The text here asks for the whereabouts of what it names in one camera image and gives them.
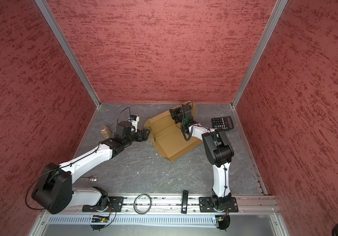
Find brown cardboard box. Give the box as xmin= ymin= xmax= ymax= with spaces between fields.
xmin=144 ymin=111 xmax=203 ymax=162

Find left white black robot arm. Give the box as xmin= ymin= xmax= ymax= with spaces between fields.
xmin=31 ymin=121 xmax=150 ymax=214

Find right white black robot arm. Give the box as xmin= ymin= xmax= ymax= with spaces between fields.
xmin=169 ymin=103 xmax=234 ymax=211

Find spice jar pink lid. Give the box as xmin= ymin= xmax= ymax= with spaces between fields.
xmin=100 ymin=125 xmax=112 ymax=140

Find black desk calculator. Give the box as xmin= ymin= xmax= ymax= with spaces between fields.
xmin=211 ymin=116 xmax=234 ymax=131

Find small round metal knob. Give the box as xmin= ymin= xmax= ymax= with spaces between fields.
xmin=88 ymin=175 xmax=98 ymax=182

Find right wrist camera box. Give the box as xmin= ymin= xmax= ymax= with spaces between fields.
xmin=181 ymin=105 xmax=192 ymax=122

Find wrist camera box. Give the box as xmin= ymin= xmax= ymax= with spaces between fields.
xmin=181 ymin=105 xmax=192 ymax=122
xmin=129 ymin=115 xmax=139 ymax=132

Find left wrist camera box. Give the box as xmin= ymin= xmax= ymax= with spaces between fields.
xmin=129 ymin=115 xmax=139 ymax=132

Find black cable ring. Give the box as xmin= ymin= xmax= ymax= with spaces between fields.
xmin=133 ymin=193 xmax=152 ymax=215

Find aluminium front rail frame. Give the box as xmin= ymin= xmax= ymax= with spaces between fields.
xmin=30 ymin=194 xmax=289 ymax=236

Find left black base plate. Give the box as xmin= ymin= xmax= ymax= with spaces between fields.
xmin=82 ymin=196 xmax=125 ymax=213

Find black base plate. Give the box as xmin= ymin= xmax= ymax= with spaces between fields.
xmin=199 ymin=196 xmax=239 ymax=213
xmin=82 ymin=196 xmax=125 ymax=213

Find black handle bar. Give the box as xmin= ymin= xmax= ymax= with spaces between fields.
xmin=181 ymin=190 xmax=189 ymax=214

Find left circuit board with wires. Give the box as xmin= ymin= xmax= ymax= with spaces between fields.
xmin=90 ymin=215 xmax=110 ymax=231

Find circuit board with wires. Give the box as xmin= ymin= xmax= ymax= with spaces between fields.
xmin=90 ymin=215 xmax=110 ymax=231
xmin=214 ymin=215 xmax=230 ymax=231

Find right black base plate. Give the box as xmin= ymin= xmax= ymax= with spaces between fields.
xmin=199 ymin=196 xmax=239 ymax=213

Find right circuit board with wires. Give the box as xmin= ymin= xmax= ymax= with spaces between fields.
xmin=214 ymin=215 xmax=230 ymax=231

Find right aluminium corner post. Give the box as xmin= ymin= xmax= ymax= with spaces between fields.
xmin=231 ymin=0 xmax=288 ymax=109

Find aluminium corner post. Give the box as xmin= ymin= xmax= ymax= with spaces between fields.
xmin=35 ymin=0 xmax=102 ymax=108
xmin=231 ymin=0 xmax=288 ymax=109

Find left aluminium corner post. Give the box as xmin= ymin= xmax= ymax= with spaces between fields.
xmin=35 ymin=0 xmax=102 ymax=108

